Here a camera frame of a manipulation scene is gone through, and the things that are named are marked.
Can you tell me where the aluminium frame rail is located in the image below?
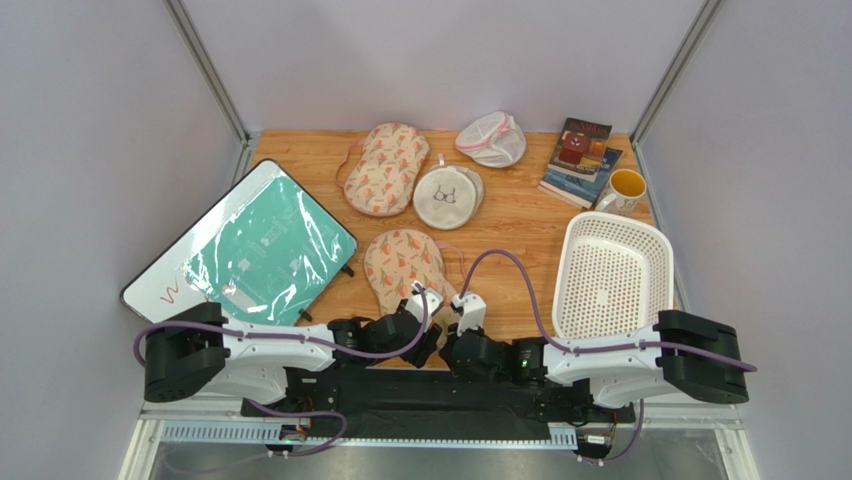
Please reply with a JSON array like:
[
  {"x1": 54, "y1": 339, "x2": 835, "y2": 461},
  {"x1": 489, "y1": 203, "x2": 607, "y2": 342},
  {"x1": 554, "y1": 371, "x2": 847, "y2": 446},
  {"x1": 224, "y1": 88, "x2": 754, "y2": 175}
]
[{"x1": 120, "y1": 395, "x2": 759, "y2": 479}]

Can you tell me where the teal sheet in plastic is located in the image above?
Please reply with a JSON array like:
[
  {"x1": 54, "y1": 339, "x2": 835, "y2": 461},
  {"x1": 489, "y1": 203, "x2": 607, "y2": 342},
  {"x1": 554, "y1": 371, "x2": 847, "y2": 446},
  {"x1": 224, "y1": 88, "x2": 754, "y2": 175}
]
[{"x1": 182, "y1": 174, "x2": 358, "y2": 326}]

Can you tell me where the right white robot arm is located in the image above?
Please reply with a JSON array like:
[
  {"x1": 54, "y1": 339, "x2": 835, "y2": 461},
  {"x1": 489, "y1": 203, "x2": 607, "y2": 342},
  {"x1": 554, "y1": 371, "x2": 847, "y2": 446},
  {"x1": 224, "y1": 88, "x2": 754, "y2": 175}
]
[{"x1": 439, "y1": 310, "x2": 757, "y2": 409}]

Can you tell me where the top book dark cover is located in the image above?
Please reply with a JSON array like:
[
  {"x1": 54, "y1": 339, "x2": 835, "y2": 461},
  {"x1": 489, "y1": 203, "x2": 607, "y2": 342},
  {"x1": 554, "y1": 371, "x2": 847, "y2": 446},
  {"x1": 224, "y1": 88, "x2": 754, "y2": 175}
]
[{"x1": 547, "y1": 118, "x2": 612, "y2": 181}]

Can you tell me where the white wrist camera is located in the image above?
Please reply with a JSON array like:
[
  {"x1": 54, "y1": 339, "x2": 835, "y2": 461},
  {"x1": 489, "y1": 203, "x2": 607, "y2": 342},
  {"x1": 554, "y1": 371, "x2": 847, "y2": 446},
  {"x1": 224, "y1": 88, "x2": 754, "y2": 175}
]
[
  {"x1": 450, "y1": 292, "x2": 487, "y2": 336},
  {"x1": 403, "y1": 281, "x2": 444, "y2": 330}
]

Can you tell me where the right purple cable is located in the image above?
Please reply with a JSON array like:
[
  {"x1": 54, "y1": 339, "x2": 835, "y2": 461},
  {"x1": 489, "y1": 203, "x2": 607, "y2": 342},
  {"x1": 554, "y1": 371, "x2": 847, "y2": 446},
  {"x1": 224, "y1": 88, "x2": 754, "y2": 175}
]
[{"x1": 459, "y1": 249, "x2": 759, "y2": 465}]

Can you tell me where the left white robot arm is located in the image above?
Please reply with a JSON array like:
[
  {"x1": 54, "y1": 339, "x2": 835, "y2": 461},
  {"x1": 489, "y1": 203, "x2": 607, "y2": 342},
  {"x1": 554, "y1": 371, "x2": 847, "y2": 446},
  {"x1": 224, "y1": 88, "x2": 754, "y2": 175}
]
[{"x1": 133, "y1": 292, "x2": 444, "y2": 405}]

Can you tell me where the white drawing board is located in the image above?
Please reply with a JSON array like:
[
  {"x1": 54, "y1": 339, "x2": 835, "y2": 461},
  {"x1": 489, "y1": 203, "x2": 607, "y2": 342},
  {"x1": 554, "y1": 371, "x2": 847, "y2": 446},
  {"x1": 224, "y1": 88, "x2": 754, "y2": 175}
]
[{"x1": 120, "y1": 158, "x2": 360, "y2": 327}]

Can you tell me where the floral mesh laundry bag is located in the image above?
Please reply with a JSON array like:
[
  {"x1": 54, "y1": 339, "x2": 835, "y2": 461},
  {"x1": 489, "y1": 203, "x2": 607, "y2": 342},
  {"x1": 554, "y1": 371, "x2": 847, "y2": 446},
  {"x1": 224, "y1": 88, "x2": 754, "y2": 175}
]
[
  {"x1": 364, "y1": 229, "x2": 467, "y2": 314},
  {"x1": 336, "y1": 122, "x2": 430, "y2": 217}
]

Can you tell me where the purple cable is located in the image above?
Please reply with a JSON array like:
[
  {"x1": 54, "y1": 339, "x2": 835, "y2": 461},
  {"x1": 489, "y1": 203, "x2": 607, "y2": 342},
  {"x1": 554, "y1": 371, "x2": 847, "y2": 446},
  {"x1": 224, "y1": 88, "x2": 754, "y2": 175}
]
[
  {"x1": 459, "y1": 249, "x2": 759, "y2": 465},
  {"x1": 133, "y1": 282, "x2": 431, "y2": 461}
]

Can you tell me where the round white mesh bag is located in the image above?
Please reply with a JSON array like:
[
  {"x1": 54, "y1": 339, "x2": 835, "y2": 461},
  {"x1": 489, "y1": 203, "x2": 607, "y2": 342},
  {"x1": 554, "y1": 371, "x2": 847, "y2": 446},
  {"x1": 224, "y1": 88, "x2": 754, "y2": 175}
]
[{"x1": 412, "y1": 154, "x2": 485, "y2": 231}]

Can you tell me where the white pink-trimmed mesh bag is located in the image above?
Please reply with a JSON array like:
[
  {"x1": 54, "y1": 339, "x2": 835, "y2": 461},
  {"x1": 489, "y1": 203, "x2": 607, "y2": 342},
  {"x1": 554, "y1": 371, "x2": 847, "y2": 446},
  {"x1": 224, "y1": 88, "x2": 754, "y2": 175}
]
[{"x1": 455, "y1": 111, "x2": 527, "y2": 168}]

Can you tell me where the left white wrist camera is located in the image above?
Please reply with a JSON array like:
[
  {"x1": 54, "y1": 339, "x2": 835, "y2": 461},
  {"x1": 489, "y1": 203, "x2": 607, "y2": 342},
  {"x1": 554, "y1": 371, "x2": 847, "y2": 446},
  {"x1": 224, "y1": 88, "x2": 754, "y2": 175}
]
[{"x1": 403, "y1": 281, "x2": 444, "y2": 330}]

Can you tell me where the bottom blue book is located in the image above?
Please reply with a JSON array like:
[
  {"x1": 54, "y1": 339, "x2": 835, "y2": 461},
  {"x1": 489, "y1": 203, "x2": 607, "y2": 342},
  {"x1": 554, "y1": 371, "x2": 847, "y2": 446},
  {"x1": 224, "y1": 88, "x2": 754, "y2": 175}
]
[{"x1": 538, "y1": 148, "x2": 623, "y2": 209}]

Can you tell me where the white yellow-inside mug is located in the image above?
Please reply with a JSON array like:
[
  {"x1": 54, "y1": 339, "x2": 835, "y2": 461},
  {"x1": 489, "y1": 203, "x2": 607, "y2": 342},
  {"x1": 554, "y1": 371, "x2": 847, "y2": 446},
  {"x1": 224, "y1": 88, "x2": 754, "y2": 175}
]
[{"x1": 593, "y1": 169, "x2": 647, "y2": 216}]

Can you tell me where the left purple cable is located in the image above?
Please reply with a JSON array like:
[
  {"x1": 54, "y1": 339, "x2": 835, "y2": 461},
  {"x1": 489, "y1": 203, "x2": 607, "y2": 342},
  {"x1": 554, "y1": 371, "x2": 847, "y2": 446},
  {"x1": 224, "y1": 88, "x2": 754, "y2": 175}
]
[{"x1": 133, "y1": 282, "x2": 431, "y2": 461}]

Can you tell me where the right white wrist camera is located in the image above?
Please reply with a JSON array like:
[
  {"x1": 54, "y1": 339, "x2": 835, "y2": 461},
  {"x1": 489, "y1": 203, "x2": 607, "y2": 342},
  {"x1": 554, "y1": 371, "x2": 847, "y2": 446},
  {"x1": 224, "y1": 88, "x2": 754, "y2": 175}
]
[{"x1": 450, "y1": 292, "x2": 487, "y2": 336}]

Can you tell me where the white perforated plastic basket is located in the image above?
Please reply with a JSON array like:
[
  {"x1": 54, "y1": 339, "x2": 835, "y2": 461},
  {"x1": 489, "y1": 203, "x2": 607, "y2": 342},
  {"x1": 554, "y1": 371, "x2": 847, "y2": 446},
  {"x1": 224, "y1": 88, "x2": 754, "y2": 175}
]
[{"x1": 551, "y1": 211, "x2": 675, "y2": 339}]

